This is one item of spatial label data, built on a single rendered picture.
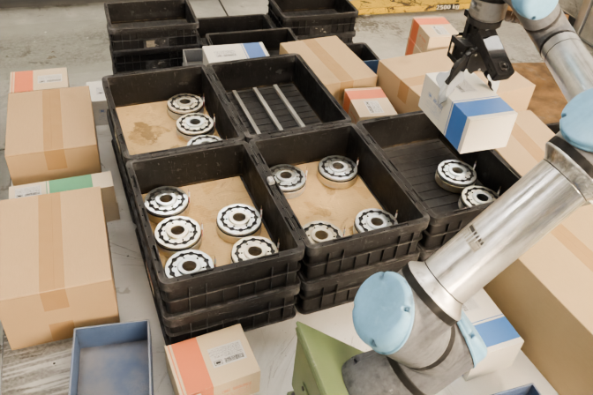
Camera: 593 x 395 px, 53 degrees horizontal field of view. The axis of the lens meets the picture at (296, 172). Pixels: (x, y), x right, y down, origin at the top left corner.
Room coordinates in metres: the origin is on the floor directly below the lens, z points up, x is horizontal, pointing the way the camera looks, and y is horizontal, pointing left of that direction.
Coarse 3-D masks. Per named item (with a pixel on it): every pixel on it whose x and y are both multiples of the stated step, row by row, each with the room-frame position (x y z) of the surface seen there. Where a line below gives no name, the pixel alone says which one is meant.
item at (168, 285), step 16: (224, 144) 1.18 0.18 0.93; (240, 144) 1.19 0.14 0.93; (128, 160) 1.08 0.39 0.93; (144, 160) 1.09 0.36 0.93; (256, 160) 1.13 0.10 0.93; (128, 176) 1.05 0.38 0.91; (272, 192) 1.02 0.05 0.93; (144, 208) 0.93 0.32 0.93; (144, 224) 0.88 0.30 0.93; (288, 224) 0.92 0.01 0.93; (272, 256) 0.83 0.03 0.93; (288, 256) 0.83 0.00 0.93; (160, 272) 0.76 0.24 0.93; (192, 272) 0.76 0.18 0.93; (208, 272) 0.77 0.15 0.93; (224, 272) 0.78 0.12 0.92; (240, 272) 0.79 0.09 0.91; (160, 288) 0.74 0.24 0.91; (176, 288) 0.74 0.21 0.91
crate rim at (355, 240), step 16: (320, 128) 1.29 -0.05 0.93; (336, 128) 1.30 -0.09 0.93; (352, 128) 1.31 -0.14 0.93; (368, 144) 1.25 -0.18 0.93; (384, 160) 1.18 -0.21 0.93; (288, 208) 0.97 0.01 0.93; (416, 208) 1.02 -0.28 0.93; (400, 224) 0.96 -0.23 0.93; (416, 224) 0.96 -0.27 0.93; (304, 240) 0.88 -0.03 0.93; (336, 240) 0.89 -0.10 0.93; (352, 240) 0.89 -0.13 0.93; (368, 240) 0.91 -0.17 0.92
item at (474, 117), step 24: (432, 72) 1.27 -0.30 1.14; (432, 96) 1.22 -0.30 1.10; (456, 96) 1.17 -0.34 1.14; (480, 96) 1.18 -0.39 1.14; (432, 120) 1.19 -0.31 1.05; (456, 120) 1.12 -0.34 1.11; (480, 120) 1.09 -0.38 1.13; (504, 120) 1.11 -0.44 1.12; (456, 144) 1.10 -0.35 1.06; (480, 144) 1.09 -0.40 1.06; (504, 144) 1.12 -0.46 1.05
